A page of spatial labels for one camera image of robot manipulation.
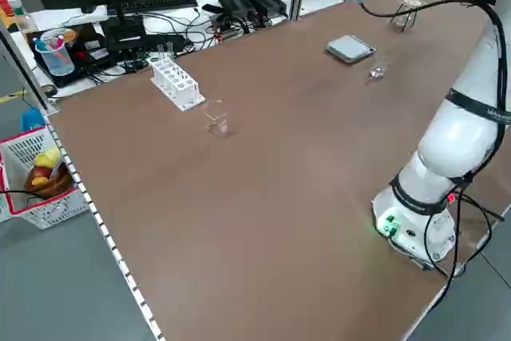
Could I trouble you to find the small glass beaker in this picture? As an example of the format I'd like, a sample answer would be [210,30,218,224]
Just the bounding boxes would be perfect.
[369,53,389,81]

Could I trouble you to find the large glass beaker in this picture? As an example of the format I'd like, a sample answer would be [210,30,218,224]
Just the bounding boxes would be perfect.
[204,99,232,137]

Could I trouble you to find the silver digital balance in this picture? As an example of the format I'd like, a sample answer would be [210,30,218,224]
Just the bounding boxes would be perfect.
[325,34,377,65]

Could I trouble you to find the white test tube rack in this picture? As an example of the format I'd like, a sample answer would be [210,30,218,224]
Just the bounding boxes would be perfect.
[149,56,207,113]

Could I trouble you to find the brown wooden fruit bowl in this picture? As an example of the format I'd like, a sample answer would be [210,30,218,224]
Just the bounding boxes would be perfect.
[24,163,71,198]

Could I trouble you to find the black tripod stand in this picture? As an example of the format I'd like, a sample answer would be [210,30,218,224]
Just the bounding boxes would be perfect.
[389,3,420,34]

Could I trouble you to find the yellow fruit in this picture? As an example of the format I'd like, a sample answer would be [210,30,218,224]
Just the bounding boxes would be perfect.
[34,148,61,169]

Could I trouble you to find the clear measuring cup with pens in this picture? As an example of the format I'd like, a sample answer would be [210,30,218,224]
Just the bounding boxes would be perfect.
[34,29,77,77]

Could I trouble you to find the red apple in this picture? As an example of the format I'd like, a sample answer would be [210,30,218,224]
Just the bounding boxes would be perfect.
[31,165,53,181]

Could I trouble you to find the white plastic basket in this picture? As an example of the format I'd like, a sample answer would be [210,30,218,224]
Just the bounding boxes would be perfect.
[0,125,89,231]

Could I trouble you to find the blue plastic bin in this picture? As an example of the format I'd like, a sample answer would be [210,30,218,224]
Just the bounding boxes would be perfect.
[19,108,47,133]

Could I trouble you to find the clear plastic bottle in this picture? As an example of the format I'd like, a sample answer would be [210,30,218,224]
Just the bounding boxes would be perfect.
[6,0,34,34]

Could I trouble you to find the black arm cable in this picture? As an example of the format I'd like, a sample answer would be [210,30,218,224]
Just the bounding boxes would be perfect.
[343,0,511,198]

